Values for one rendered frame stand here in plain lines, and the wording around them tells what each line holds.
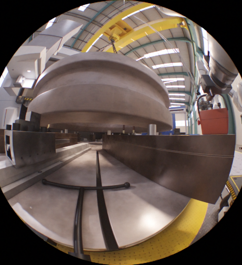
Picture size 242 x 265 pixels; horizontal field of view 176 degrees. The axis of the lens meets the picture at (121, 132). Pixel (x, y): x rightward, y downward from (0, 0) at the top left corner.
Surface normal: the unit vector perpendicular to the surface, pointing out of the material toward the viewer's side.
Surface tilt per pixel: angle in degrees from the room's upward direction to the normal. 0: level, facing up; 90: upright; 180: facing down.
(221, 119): 97
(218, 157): 90
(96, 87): 90
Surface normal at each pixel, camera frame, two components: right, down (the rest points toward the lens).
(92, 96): 0.24, -0.03
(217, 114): -0.89, 0.07
